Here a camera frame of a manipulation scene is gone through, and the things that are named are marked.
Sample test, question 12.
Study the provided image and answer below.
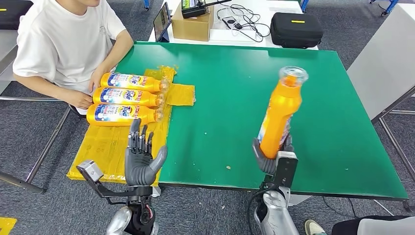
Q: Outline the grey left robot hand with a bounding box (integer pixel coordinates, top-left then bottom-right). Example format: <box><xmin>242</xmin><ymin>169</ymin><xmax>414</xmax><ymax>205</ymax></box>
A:
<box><xmin>124</xmin><ymin>118</ymin><xmax>168</xmax><ymax>187</ymax></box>

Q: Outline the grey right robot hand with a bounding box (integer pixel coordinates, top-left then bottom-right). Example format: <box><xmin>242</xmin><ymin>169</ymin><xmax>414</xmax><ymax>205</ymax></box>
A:
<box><xmin>252</xmin><ymin>134</ymin><xmax>295</xmax><ymax>176</ymax></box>

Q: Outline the orange detergent bottle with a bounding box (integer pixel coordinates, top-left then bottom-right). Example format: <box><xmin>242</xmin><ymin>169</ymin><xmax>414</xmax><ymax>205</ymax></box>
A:
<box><xmin>257</xmin><ymin>66</ymin><xmax>309</xmax><ymax>160</ymax></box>
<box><xmin>100</xmin><ymin>71</ymin><xmax>170</xmax><ymax>94</ymax></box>
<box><xmin>92</xmin><ymin>87</ymin><xmax>166</xmax><ymax>108</ymax></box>
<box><xmin>86</xmin><ymin>103</ymin><xmax>164</xmax><ymax>127</ymax></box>

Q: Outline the yellow taped board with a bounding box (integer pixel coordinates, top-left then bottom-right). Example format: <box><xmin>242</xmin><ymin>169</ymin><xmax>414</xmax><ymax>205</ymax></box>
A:
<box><xmin>66</xmin><ymin>66</ymin><xmax>196</xmax><ymax>186</ymax></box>

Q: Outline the black carrying case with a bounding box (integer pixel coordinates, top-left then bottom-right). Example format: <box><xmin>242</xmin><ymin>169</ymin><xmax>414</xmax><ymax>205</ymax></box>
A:
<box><xmin>0</xmin><ymin>0</ymin><xmax>34</xmax><ymax>30</ymax></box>
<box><xmin>270</xmin><ymin>12</ymin><xmax>324</xmax><ymax>49</ymax></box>

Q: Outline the small black device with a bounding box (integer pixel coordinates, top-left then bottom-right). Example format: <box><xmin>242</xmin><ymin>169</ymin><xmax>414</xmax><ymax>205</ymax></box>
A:
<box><xmin>222</xmin><ymin>16</ymin><xmax>243</xmax><ymax>30</ymax></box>

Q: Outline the cardboard box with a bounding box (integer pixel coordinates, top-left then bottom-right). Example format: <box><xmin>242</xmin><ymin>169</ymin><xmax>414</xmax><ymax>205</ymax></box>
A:
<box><xmin>171</xmin><ymin>3</ymin><xmax>215</xmax><ymax>42</ymax></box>

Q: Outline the yellow floor patch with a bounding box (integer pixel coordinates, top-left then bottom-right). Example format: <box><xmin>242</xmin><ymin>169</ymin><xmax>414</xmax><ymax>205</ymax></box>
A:
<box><xmin>0</xmin><ymin>217</ymin><xmax>17</xmax><ymax>235</ymax></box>

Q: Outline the black tablet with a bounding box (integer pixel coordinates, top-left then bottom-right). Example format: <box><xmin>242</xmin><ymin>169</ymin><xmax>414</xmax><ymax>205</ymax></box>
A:
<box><xmin>153</xmin><ymin>1</ymin><xmax>172</xmax><ymax>43</ymax></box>

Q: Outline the grey side table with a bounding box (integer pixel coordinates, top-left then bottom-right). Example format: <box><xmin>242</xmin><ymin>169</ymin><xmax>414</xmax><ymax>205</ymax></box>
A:
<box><xmin>346</xmin><ymin>3</ymin><xmax>415</xmax><ymax>182</ymax></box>

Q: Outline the black device with antenna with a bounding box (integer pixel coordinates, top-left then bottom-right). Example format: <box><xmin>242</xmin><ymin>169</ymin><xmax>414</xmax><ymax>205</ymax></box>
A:
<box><xmin>181</xmin><ymin>0</ymin><xmax>232</xmax><ymax>19</ymax></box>

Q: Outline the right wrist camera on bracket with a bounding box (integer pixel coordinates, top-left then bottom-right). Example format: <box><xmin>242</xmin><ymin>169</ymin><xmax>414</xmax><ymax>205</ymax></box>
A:
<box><xmin>263</xmin><ymin>150</ymin><xmax>299</xmax><ymax>195</ymax></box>

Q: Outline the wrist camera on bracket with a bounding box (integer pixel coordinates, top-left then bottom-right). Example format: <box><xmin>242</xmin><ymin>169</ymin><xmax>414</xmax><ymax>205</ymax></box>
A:
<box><xmin>76</xmin><ymin>160</ymin><xmax>154</xmax><ymax>206</ymax></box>
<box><xmin>263</xmin><ymin>150</ymin><xmax>299</xmax><ymax>195</ymax></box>

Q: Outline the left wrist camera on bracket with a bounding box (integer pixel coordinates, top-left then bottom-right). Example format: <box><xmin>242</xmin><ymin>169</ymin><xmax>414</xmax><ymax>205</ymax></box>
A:
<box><xmin>76</xmin><ymin>160</ymin><xmax>154</xmax><ymax>206</ymax></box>

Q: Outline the black cable bundle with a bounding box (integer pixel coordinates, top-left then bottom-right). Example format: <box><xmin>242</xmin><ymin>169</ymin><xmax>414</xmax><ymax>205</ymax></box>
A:
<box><xmin>216</xmin><ymin>3</ymin><xmax>271</xmax><ymax>43</ymax></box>

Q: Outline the grey desk with metal frame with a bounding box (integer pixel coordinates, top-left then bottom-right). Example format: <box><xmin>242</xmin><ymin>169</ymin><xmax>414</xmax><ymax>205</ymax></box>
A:
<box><xmin>0</xmin><ymin>29</ymin><xmax>70</xmax><ymax>195</ymax></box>

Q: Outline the blue wheeled frame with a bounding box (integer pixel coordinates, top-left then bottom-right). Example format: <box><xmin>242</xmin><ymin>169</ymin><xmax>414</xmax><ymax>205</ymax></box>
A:
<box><xmin>369</xmin><ymin>0</ymin><xmax>398</xmax><ymax>15</ymax></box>

